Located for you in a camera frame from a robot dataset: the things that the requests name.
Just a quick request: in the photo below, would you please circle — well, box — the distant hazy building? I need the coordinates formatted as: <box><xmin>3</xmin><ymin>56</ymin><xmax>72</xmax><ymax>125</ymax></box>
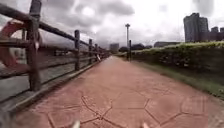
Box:
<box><xmin>109</xmin><ymin>42</ymin><xmax>120</xmax><ymax>54</ymax></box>

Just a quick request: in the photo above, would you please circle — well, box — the red stone paved path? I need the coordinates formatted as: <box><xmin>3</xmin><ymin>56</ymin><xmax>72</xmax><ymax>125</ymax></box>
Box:
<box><xmin>9</xmin><ymin>55</ymin><xmax>224</xmax><ymax>128</ymax></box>

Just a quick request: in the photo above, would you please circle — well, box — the short dark pole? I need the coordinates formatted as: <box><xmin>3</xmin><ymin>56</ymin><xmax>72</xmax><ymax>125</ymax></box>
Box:
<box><xmin>128</xmin><ymin>39</ymin><xmax>133</xmax><ymax>62</ymax></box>

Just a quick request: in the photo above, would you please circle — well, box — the tall lamp mast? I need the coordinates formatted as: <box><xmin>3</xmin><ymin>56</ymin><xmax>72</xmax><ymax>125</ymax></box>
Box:
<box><xmin>124</xmin><ymin>23</ymin><xmax>131</xmax><ymax>48</ymax></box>

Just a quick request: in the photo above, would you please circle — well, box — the low long building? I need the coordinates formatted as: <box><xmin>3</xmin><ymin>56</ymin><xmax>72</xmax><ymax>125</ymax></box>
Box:
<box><xmin>153</xmin><ymin>41</ymin><xmax>183</xmax><ymax>48</ymax></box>

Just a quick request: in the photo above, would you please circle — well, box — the grey concrete kerb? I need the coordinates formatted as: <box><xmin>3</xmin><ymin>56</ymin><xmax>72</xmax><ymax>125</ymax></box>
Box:
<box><xmin>0</xmin><ymin>56</ymin><xmax>109</xmax><ymax>116</ymax></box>

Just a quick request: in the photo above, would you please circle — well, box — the green hedge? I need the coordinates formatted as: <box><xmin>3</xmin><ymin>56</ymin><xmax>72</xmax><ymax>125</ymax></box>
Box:
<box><xmin>116</xmin><ymin>40</ymin><xmax>224</xmax><ymax>76</ymax></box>

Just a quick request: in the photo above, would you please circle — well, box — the green grass strip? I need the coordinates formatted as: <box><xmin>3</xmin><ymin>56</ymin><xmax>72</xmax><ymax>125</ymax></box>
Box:
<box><xmin>131</xmin><ymin>59</ymin><xmax>224</xmax><ymax>100</ymax></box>

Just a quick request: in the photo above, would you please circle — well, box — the tall grey building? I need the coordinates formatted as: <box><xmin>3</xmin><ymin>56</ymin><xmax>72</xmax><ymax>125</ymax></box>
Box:
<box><xmin>182</xmin><ymin>12</ymin><xmax>210</xmax><ymax>43</ymax></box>

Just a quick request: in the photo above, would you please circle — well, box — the grey water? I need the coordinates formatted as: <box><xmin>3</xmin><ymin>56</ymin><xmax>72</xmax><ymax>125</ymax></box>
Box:
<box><xmin>0</xmin><ymin>49</ymin><xmax>98</xmax><ymax>103</ymax></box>

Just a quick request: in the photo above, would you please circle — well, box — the dark group of buildings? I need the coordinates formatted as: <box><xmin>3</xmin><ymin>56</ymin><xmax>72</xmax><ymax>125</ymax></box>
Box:
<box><xmin>208</xmin><ymin>26</ymin><xmax>224</xmax><ymax>42</ymax></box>

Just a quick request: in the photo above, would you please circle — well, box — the dark wooden rail fence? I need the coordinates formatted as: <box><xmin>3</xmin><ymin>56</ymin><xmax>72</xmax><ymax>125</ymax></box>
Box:
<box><xmin>0</xmin><ymin>0</ymin><xmax>112</xmax><ymax>103</ymax></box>

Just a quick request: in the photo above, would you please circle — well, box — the red life ring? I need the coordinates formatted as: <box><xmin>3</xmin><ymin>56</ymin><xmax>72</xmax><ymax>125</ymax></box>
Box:
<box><xmin>0</xmin><ymin>19</ymin><xmax>30</xmax><ymax>72</ymax></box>

